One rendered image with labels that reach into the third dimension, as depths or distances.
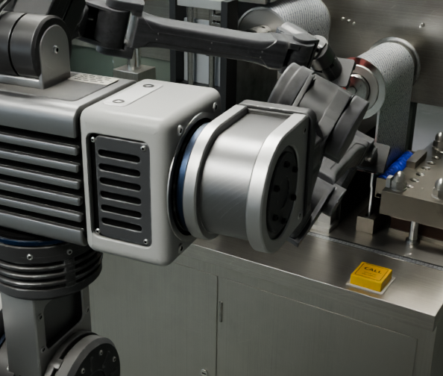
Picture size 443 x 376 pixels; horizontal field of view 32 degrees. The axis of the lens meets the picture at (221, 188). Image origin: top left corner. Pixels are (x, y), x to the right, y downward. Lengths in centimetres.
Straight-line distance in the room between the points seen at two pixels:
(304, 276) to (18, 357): 89
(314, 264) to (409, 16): 72
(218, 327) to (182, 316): 11
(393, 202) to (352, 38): 54
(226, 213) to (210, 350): 129
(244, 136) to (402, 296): 100
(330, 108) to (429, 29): 123
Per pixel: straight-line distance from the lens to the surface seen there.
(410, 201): 184
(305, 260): 178
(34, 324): 91
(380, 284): 168
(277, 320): 184
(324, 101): 90
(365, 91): 181
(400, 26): 213
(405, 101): 202
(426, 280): 176
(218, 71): 188
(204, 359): 202
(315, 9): 204
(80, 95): 79
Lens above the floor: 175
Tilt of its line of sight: 24 degrees down
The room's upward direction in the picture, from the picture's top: 1 degrees clockwise
